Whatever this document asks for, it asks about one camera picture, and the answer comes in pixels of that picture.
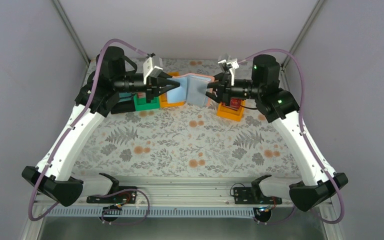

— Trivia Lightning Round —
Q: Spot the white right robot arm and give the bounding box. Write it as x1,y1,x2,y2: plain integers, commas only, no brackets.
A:
206,54,348,212

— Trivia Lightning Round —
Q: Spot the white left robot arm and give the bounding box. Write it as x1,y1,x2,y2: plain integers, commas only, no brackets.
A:
21,46,180,207

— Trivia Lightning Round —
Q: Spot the orange storage bin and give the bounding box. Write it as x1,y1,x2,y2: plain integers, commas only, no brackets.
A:
216,102,244,122

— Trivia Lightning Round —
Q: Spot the yellow storage bin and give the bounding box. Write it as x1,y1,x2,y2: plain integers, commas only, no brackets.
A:
159,72,188,108

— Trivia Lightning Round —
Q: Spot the green storage bin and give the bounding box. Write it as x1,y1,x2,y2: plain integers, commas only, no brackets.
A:
133,95,160,112

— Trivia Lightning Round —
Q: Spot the black storage bin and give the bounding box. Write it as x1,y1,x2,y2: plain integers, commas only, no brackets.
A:
110,92,136,115

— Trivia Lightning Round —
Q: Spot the floral tablecloth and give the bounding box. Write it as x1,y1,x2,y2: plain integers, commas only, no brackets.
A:
72,100,300,178

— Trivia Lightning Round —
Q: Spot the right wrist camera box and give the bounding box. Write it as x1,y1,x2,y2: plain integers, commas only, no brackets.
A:
217,54,240,86

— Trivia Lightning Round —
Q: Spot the aluminium mounting rail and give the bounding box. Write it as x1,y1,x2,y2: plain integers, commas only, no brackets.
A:
34,175,334,220

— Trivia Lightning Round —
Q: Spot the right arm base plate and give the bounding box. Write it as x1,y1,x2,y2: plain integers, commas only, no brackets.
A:
231,187,283,205

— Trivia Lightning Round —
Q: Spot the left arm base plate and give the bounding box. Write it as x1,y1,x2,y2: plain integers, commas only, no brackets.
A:
86,186,138,205

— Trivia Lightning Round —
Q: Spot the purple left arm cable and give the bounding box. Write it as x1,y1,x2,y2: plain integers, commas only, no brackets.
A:
27,38,150,226

